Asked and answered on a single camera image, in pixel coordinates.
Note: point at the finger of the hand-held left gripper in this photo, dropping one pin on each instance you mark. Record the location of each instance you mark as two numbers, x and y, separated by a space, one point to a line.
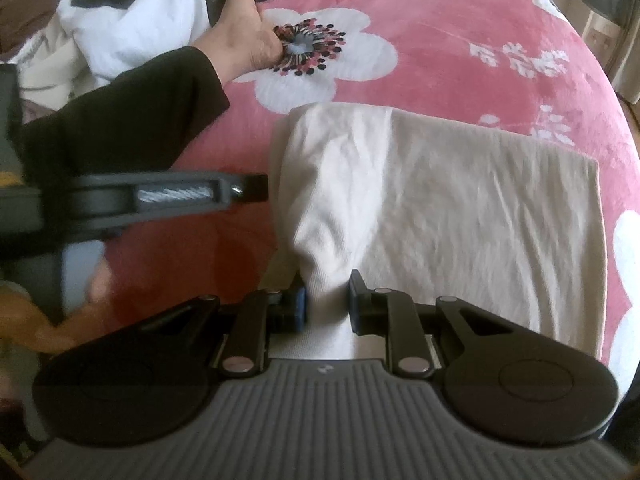
245 187

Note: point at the pink floral blanket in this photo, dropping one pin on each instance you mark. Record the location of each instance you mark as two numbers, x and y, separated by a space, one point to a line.
440 50

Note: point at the cream garment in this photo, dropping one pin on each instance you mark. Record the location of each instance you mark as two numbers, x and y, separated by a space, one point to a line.
50 65

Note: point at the brown plush coat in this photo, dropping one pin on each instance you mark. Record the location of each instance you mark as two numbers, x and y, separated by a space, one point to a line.
40 0

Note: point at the person's left foot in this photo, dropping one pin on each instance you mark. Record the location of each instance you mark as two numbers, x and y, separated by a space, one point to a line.
245 35

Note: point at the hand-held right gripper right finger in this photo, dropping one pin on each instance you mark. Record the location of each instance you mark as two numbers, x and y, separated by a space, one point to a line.
356 307

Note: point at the white garment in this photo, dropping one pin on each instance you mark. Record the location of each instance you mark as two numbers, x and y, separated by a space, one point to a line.
150 30

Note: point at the person's left leg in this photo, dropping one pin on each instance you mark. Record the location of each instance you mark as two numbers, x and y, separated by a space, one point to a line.
125 115

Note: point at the beige curtain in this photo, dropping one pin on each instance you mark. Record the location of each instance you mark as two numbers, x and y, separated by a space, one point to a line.
627 70

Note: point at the person's left hand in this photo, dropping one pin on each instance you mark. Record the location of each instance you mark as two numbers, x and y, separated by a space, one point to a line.
45 325

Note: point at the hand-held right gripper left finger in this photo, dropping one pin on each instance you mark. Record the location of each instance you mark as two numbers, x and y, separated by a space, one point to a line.
299 307

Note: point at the beige shirt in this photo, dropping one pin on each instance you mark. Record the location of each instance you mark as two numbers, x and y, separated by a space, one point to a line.
440 220

